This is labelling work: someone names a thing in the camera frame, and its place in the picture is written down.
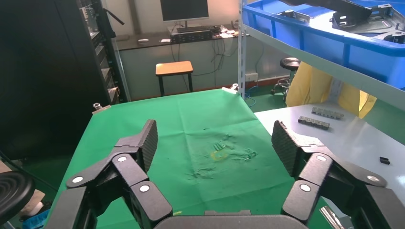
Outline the grey metal part with hole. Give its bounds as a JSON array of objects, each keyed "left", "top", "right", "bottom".
[{"left": 373, "top": 30, "right": 405, "bottom": 44}]

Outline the metal cloth clamp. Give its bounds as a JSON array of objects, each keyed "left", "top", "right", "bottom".
[
  {"left": 92, "top": 102, "right": 112, "bottom": 115},
  {"left": 221, "top": 83, "right": 239, "bottom": 95}
]

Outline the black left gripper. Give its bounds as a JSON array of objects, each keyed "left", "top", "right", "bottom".
[{"left": 280, "top": 0, "right": 373, "bottom": 21}]

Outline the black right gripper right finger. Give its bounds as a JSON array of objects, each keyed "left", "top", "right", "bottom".
[{"left": 271, "top": 120, "right": 405, "bottom": 229}]

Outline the light grey connector strip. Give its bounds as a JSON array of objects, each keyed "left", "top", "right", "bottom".
[{"left": 311, "top": 106, "right": 345, "bottom": 121}]

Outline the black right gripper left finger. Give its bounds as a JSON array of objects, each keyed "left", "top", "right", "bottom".
[{"left": 45, "top": 119, "right": 173, "bottom": 229}]

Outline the shiny metal piece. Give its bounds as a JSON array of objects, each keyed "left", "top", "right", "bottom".
[{"left": 320, "top": 206, "right": 347, "bottom": 229}]

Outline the green table cloth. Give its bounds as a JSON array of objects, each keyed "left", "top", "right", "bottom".
[{"left": 52, "top": 88, "right": 333, "bottom": 229}]

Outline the grey shelf beam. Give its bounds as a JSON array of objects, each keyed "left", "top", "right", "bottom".
[{"left": 245, "top": 24, "right": 405, "bottom": 111}]

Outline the black computer monitor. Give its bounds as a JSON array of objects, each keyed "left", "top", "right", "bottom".
[{"left": 160, "top": 0, "right": 210, "bottom": 29}]

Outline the small white items pile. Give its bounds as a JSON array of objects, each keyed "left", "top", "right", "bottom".
[{"left": 220, "top": 26, "right": 239, "bottom": 39}]

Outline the black round ribbed disc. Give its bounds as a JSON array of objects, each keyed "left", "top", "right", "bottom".
[{"left": 0, "top": 170, "right": 36, "bottom": 227}]

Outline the beige box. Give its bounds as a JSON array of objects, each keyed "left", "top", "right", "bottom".
[{"left": 19, "top": 189, "right": 47, "bottom": 219}]

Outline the dark grey connector strip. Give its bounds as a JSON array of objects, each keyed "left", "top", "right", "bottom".
[{"left": 298, "top": 116, "right": 331, "bottom": 131}]

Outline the small grey metal bracket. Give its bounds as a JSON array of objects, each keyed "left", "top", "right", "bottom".
[{"left": 277, "top": 9, "right": 311, "bottom": 23}]

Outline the blue plastic object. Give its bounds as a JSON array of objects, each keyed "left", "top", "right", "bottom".
[{"left": 22, "top": 209, "right": 50, "bottom": 229}]

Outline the round black swivel stool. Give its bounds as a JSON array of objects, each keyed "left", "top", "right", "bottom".
[{"left": 270, "top": 57, "right": 301, "bottom": 102}]

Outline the grey perforated shelf post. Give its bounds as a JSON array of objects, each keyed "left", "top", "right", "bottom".
[{"left": 237, "top": 0, "right": 248, "bottom": 99}]

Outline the black flat equipment box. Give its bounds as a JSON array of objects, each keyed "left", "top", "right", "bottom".
[{"left": 170, "top": 31, "right": 213, "bottom": 44}]

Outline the large grey metal bracket part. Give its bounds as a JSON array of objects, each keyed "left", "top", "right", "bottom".
[{"left": 330, "top": 3, "right": 405, "bottom": 35}]

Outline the blue plastic bin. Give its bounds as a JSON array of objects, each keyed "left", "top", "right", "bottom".
[{"left": 242, "top": 0, "right": 405, "bottom": 91}]

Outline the wooden top square stool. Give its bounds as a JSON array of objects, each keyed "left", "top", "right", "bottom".
[{"left": 155, "top": 61, "right": 194, "bottom": 97}]

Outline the yellow plastic sheet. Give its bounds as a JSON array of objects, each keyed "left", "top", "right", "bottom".
[{"left": 286, "top": 62, "right": 378, "bottom": 120}]

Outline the black cable bundle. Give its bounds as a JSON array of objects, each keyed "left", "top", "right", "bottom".
[{"left": 171, "top": 38, "right": 236, "bottom": 77}]

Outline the blue floor cable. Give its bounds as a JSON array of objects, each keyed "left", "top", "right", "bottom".
[{"left": 245, "top": 85, "right": 258, "bottom": 108}]

